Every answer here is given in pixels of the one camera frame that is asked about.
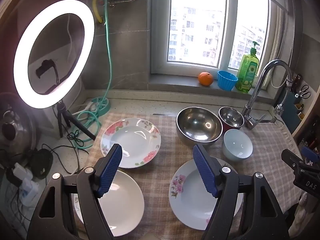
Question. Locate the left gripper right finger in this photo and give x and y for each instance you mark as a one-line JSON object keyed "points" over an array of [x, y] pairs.
{"points": [[261, 218]]}

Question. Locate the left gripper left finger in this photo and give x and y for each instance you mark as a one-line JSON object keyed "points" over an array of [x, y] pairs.
{"points": [[53, 216]]}

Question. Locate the plain white leaf plate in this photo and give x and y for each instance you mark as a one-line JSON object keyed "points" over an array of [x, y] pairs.
{"points": [[123, 205]]}

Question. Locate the pink flower white plate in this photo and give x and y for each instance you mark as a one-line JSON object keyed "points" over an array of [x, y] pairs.
{"points": [[189, 199]]}

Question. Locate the light blue ceramic bowl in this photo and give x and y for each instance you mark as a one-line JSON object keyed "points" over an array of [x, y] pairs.
{"points": [[236, 145]]}

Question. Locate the red steel bowl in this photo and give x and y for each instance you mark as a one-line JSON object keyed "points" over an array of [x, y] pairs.
{"points": [[230, 118]]}

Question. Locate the large steel bowl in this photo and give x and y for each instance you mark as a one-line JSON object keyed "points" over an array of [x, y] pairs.
{"points": [[197, 125]]}

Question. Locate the red rose floral plate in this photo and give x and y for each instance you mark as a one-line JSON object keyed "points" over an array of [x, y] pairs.
{"points": [[139, 139]]}

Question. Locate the white charger plugs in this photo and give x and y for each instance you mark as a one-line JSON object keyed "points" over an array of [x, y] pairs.
{"points": [[28, 187]]}

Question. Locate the plaid pink cloth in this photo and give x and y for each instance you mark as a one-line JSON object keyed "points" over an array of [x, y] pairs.
{"points": [[154, 178]]}

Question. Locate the black oval device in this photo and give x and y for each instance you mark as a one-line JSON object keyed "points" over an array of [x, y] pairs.
{"points": [[41, 162]]}

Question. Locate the dark teal knife holder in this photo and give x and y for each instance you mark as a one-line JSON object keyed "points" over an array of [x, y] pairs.
{"points": [[290, 114]]}

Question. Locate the scissors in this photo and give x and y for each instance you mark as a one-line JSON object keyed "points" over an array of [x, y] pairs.
{"points": [[304, 92]]}

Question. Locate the teal power strip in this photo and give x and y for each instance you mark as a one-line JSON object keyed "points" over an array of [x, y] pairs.
{"points": [[100, 106]]}

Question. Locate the blue plastic cup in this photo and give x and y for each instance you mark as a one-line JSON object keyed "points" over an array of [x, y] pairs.
{"points": [[226, 80]]}

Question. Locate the green dish soap bottle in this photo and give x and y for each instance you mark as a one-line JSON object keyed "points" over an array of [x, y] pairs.
{"points": [[247, 71]]}

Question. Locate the orange fruit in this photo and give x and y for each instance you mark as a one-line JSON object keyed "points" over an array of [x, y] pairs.
{"points": [[205, 79]]}

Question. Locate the white ring light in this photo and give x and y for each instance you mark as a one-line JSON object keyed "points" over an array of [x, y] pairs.
{"points": [[52, 52]]}

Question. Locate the white window frame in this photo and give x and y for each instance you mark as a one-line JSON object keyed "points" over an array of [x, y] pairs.
{"points": [[193, 36]]}

